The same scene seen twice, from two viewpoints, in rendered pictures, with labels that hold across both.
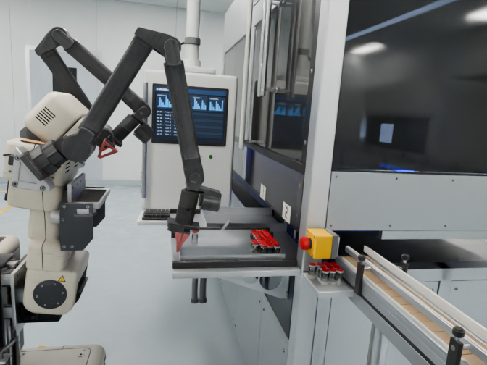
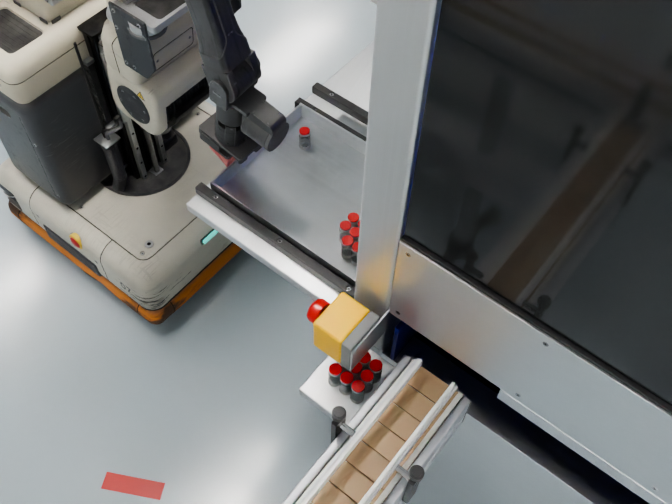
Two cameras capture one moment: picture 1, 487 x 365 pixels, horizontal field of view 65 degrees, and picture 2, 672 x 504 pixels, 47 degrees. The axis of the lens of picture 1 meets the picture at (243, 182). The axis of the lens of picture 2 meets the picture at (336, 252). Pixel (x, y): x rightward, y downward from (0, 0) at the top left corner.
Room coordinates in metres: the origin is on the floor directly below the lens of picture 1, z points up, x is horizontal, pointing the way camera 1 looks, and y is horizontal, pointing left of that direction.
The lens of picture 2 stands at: (0.71, -0.64, 2.02)
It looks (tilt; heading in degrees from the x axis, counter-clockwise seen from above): 56 degrees down; 49
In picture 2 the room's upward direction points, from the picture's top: 2 degrees clockwise
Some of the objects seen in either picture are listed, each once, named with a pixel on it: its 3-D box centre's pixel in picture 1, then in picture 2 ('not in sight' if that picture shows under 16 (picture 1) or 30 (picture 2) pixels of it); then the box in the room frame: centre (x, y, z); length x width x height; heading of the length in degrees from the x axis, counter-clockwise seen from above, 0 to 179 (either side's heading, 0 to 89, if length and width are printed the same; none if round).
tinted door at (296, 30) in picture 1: (294, 74); not in sight; (1.40, -0.16, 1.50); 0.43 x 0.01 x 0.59; 12
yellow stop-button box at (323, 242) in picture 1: (320, 242); (344, 330); (1.08, -0.24, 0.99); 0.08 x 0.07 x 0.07; 102
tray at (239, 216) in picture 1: (241, 218); not in sight; (1.63, 0.00, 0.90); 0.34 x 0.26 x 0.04; 102
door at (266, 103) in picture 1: (263, 82); not in sight; (1.84, -0.06, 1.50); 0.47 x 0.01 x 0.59; 12
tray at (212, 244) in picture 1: (227, 245); (326, 191); (1.27, 0.04, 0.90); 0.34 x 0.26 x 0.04; 102
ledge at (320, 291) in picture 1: (331, 284); (357, 387); (1.07, -0.28, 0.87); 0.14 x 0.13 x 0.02; 102
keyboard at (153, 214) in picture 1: (182, 214); not in sight; (1.91, 0.31, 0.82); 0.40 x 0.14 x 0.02; 100
